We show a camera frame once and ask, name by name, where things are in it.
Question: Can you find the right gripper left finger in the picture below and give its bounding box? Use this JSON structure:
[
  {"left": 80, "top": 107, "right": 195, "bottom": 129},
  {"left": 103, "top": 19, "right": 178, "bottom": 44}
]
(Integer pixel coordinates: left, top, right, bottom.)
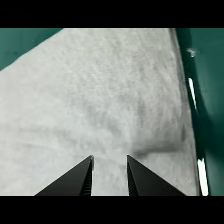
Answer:
[{"left": 35, "top": 154, "right": 95, "bottom": 197}]

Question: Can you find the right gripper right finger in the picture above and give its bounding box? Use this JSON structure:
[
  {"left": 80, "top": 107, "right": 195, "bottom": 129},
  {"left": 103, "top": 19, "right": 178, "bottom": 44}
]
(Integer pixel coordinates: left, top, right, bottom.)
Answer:
[{"left": 126, "top": 154, "right": 186, "bottom": 197}]

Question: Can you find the grey garment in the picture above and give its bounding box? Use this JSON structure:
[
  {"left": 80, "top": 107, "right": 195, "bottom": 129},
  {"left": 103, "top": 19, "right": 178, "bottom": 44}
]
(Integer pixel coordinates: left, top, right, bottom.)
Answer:
[{"left": 0, "top": 27, "right": 201, "bottom": 197}]

